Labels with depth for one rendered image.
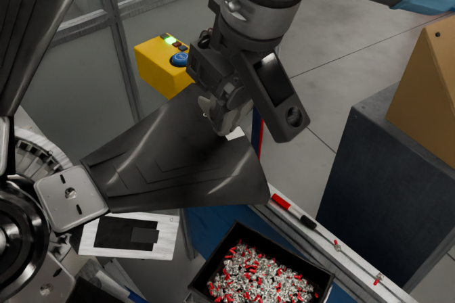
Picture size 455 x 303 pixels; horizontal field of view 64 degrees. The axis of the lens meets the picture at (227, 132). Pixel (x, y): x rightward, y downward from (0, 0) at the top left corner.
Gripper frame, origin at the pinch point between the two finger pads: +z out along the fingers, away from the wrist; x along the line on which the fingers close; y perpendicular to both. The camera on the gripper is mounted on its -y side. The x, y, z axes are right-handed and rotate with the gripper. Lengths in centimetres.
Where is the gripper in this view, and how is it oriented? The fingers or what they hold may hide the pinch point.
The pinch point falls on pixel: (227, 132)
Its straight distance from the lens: 53.6
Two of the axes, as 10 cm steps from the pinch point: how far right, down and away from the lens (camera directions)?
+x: -7.3, 4.8, -4.8
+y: -6.5, -7.1, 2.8
